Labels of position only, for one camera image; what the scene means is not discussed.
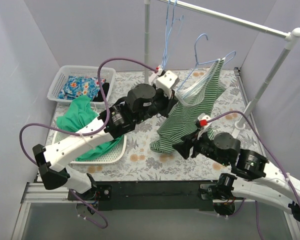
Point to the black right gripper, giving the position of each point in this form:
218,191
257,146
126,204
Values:
192,146

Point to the white rectangular lattice basket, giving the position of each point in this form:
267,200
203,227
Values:
65,71

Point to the blue wire hanger pair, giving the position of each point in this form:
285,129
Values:
173,26

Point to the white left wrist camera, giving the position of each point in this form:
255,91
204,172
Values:
167,82

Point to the white perforated laundry basket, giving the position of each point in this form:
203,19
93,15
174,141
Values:
110,157

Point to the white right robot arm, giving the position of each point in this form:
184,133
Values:
252,176

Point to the green white striped tank top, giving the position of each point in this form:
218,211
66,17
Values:
196,100

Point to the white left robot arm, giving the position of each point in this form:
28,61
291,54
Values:
53,160

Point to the blue floral folded cloth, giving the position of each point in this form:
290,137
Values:
77,86

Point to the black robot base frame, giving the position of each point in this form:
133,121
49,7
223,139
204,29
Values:
160,195

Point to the white clothes rack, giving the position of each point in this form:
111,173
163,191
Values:
207,38

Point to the floral patterned table mat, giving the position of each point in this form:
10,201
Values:
140,163

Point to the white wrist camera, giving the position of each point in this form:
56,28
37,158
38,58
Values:
167,82
202,124

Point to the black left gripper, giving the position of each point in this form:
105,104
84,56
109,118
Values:
170,104

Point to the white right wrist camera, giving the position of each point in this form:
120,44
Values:
202,124

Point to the green shirt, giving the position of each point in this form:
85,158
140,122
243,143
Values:
78,115

